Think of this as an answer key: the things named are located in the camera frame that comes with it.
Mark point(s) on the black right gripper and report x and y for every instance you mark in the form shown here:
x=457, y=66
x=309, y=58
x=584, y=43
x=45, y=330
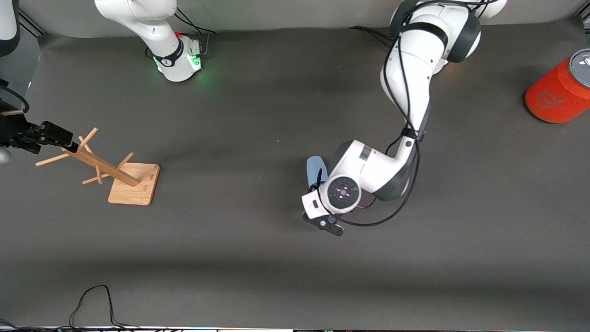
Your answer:
x=14, y=129

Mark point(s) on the light blue cup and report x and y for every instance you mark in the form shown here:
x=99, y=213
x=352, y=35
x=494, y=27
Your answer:
x=313, y=170

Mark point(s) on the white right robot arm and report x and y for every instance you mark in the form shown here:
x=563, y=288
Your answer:
x=138, y=18

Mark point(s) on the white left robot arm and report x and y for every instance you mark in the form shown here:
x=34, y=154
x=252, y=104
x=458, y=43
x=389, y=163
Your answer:
x=410, y=69

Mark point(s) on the wooden cup rack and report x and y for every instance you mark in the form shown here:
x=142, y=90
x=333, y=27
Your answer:
x=133, y=184

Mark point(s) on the orange can with grey lid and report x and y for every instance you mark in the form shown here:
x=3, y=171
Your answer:
x=553, y=97

